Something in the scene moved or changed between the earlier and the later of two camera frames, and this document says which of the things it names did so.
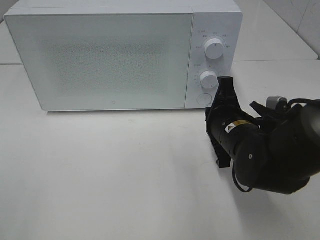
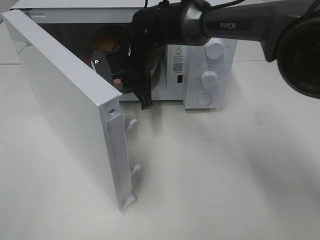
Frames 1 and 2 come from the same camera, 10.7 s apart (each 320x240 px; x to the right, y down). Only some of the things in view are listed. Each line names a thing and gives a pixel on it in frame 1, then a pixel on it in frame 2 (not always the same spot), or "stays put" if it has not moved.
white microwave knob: (214, 49) stays put
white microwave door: (81, 62) -> (88, 103)
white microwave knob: (209, 79) stays put
